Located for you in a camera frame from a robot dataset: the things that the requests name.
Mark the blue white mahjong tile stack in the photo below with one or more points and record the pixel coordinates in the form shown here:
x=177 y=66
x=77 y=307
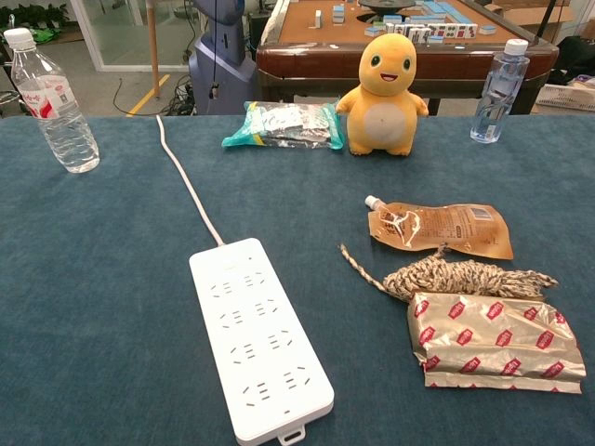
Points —
x=338 y=14

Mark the green potted plants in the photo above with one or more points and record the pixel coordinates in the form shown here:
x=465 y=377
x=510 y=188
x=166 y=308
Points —
x=35 y=21

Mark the brown spouted drink pouch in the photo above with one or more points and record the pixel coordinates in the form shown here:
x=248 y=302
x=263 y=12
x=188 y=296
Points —
x=441 y=228

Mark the wooden pole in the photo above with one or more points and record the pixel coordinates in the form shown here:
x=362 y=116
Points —
x=153 y=46

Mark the standing white mahjong tile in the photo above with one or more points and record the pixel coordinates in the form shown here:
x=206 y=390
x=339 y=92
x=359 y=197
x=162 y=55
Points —
x=318 y=18

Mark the row of mahjong tiles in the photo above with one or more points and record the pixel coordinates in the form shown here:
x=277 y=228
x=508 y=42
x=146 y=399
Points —
x=430 y=31

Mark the clear bottle red label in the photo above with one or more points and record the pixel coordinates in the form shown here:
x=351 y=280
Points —
x=51 y=104

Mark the clear bottle blue tint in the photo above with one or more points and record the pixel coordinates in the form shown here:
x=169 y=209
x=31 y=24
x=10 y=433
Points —
x=497 y=93

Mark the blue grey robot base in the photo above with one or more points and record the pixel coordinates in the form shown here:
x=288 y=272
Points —
x=223 y=60

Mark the teal wet wipes pack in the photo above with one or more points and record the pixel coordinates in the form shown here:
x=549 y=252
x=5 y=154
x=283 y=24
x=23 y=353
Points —
x=288 y=125

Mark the white plastic basket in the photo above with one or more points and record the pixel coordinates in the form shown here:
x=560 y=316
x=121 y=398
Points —
x=564 y=96

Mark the yellow plush dinosaur toy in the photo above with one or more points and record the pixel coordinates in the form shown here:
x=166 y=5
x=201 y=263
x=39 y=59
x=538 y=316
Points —
x=383 y=107

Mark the white power strip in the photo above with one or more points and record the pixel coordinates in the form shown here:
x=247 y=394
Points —
x=260 y=334

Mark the brown mahjong table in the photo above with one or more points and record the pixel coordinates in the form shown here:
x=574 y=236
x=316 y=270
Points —
x=321 y=51

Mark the gold bag red logos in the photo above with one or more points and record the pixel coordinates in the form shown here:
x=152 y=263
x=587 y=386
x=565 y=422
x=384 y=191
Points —
x=493 y=344

